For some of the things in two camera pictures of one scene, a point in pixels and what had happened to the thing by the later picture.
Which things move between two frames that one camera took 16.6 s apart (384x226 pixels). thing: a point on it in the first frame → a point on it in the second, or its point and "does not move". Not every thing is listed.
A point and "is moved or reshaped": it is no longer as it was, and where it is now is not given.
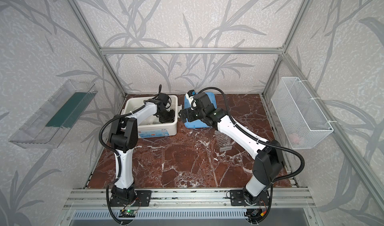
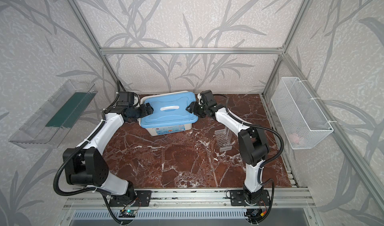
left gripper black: x=166 y=115 → x=144 y=110
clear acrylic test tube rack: x=224 y=142 does not move
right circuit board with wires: x=257 y=214 does not move
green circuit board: x=127 y=213 does not move
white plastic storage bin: x=152 y=128 is moved or reshaped
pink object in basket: x=295 y=138 does not move
